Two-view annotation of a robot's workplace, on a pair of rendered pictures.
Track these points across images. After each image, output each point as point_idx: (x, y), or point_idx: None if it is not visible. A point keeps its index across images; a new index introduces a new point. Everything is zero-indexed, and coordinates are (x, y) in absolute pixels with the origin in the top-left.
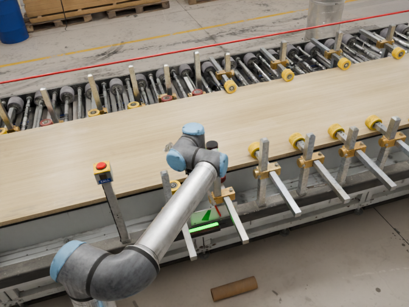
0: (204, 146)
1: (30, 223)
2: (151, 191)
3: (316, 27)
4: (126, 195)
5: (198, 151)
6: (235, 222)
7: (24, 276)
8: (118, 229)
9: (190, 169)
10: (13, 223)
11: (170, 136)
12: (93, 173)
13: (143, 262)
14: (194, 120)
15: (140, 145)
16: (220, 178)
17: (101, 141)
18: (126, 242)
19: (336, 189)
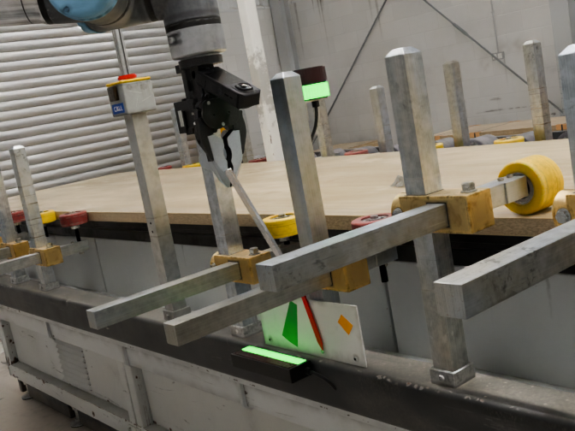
0: (188, 8)
1: (147, 248)
2: None
3: None
4: (253, 244)
5: None
6: (231, 298)
7: (69, 309)
8: (157, 271)
9: (185, 89)
10: (115, 221)
11: (455, 172)
12: (258, 193)
13: None
14: (559, 158)
15: (384, 177)
16: (301, 181)
17: (354, 170)
18: (166, 317)
19: (486, 258)
